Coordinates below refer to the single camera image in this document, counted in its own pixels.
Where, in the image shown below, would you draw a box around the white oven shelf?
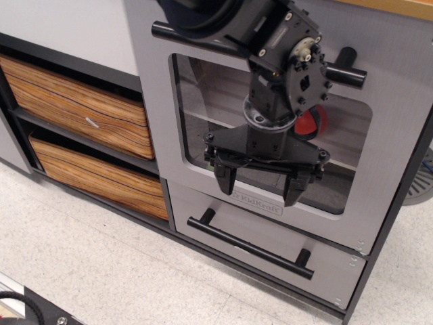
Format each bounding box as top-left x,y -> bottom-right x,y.
178,57 -> 373,170

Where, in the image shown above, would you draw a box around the grey toy oven door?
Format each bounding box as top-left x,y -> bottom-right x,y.
124,1 -> 432,255

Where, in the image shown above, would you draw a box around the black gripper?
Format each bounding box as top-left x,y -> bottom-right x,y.
203,124 -> 329,207

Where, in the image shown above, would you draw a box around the upper wood-pattern bin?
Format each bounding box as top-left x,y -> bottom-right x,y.
1,55 -> 155,160

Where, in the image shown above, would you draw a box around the black cable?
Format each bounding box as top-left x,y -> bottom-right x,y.
0,290 -> 45,325

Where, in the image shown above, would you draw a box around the red toy tomato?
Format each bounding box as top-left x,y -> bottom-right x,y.
294,105 -> 328,140

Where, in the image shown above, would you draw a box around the grey round base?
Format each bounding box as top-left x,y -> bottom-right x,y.
403,148 -> 432,206

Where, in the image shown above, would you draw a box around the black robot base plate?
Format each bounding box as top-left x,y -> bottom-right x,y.
0,286 -> 85,325

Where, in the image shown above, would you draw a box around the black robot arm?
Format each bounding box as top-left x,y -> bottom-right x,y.
160,1 -> 331,207

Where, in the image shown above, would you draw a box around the black oven door handle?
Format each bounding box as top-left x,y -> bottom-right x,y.
152,21 -> 367,89

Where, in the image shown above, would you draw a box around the lower wood-pattern bin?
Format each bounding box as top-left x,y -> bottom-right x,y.
28,130 -> 168,221

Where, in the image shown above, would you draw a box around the grey toy kitchen cabinet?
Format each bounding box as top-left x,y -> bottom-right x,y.
1,1 -> 432,324

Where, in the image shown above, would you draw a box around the black drawer handle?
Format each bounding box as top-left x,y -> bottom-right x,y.
187,209 -> 314,280

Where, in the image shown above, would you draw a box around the wood-pattern bin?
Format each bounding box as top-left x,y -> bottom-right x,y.
28,130 -> 168,221
1,55 -> 155,160

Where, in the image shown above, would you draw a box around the grey lower drawer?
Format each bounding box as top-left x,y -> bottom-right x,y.
168,182 -> 366,309

